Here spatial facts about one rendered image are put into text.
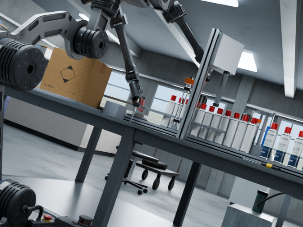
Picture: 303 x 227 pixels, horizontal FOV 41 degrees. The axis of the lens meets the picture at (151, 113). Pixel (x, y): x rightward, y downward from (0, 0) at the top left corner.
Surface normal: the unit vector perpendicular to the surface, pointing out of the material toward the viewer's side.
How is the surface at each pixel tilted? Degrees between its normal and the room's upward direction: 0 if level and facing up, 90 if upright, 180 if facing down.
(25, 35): 90
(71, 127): 90
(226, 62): 90
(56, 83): 90
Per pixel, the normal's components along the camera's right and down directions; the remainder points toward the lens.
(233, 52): 0.46, 0.11
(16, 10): 0.89, 0.29
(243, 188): -0.34, -0.18
